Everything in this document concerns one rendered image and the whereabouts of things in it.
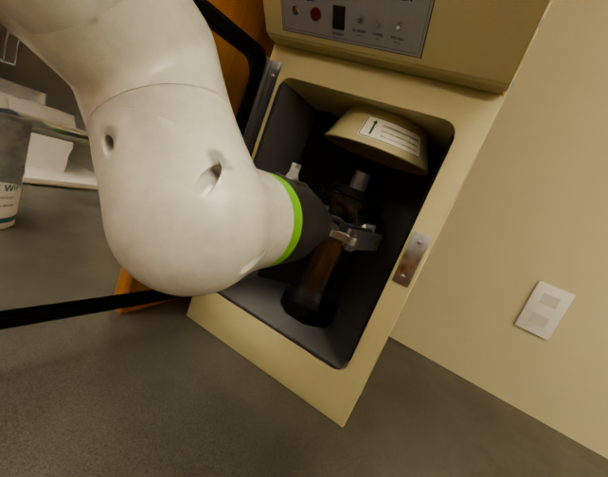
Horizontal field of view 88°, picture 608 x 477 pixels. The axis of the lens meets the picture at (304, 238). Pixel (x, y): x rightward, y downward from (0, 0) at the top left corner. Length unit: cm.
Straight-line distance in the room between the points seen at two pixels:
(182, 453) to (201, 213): 29
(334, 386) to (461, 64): 43
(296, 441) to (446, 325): 53
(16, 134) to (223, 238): 22
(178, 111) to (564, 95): 82
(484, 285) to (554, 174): 28
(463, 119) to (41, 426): 55
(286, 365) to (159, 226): 37
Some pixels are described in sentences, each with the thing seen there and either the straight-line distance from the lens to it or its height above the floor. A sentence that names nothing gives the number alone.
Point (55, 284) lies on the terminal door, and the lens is 45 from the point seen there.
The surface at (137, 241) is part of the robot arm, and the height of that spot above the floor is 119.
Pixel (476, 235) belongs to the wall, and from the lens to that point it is 85.
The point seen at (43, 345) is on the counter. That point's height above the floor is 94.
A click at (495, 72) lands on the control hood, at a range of 42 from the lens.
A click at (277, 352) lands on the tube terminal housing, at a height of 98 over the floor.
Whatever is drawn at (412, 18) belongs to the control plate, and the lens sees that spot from 42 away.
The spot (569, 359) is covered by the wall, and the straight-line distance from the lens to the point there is 93.
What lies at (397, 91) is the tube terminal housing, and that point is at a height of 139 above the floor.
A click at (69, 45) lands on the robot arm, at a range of 22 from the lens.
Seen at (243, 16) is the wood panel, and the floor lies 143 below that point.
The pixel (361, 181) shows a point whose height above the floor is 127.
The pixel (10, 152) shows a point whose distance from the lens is 37.
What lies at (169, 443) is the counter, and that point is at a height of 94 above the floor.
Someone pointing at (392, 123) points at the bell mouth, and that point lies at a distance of 47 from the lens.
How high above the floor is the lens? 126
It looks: 12 degrees down
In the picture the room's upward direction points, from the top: 21 degrees clockwise
